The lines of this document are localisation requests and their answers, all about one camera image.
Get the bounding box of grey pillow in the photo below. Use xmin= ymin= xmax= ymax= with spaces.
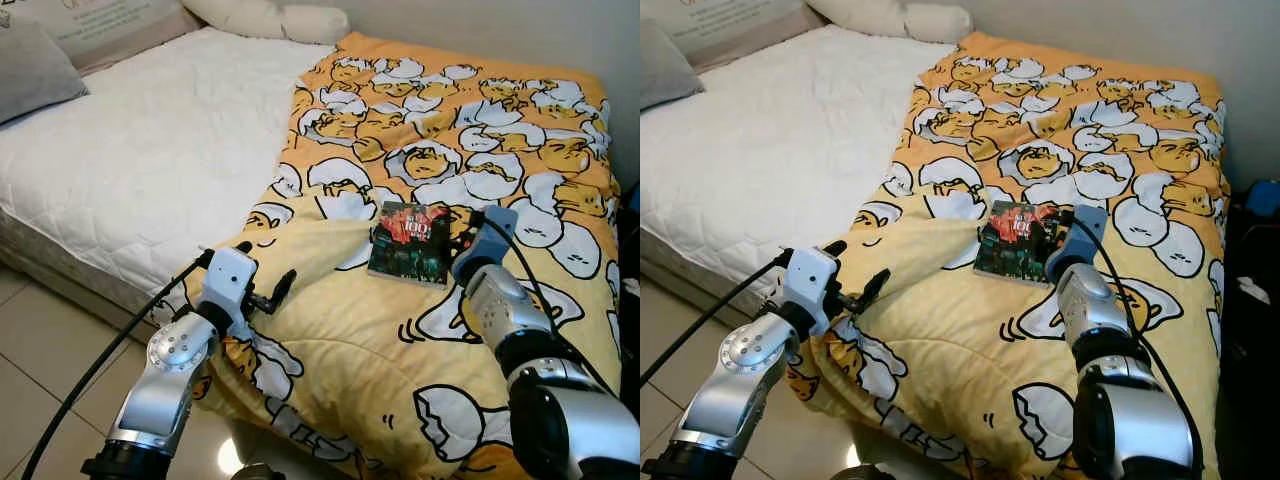
xmin=0 ymin=19 xmax=90 ymax=127
xmin=640 ymin=17 xmax=707 ymax=112

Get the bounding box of dark cover paperback book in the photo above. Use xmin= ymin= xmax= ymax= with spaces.
xmin=972 ymin=199 xmax=1057 ymax=289
xmin=365 ymin=199 xmax=454 ymax=290

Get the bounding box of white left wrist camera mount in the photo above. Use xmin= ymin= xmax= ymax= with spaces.
xmin=779 ymin=246 xmax=840 ymax=333
xmin=199 ymin=246 xmax=259 ymax=328

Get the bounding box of yellow cartoon egg blanket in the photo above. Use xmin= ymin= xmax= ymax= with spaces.
xmin=194 ymin=31 xmax=627 ymax=480
xmin=789 ymin=29 xmax=1230 ymax=480

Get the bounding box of cream long bolster pillow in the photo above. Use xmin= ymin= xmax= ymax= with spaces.
xmin=181 ymin=0 xmax=352 ymax=47
xmin=804 ymin=0 xmax=974 ymax=45

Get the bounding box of black luggage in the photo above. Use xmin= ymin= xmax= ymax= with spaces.
xmin=608 ymin=178 xmax=641 ymax=426
xmin=1213 ymin=184 xmax=1280 ymax=480

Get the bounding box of beige bed base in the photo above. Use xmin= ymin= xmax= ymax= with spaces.
xmin=0 ymin=212 xmax=193 ymax=326
xmin=640 ymin=225 xmax=791 ymax=326

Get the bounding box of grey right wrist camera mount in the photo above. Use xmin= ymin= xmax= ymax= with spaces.
xmin=1044 ymin=204 xmax=1110 ymax=283
xmin=451 ymin=204 xmax=520 ymax=288

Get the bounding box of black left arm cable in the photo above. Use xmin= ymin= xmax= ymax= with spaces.
xmin=18 ymin=250 xmax=217 ymax=480
xmin=640 ymin=250 xmax=793 ymax=386

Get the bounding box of grey cushion with printed text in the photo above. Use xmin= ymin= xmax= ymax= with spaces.
xmin=34 ymin=0 xmax=202 ymax=77
xmin=674 ymin=0 xmax=827 ymax=72

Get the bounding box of white quilted mattress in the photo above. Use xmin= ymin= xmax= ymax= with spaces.
xmin=0 ymin=25 xmax=338 ymax=323
xmin=640 ymin=24 xmax=958 ymax=323

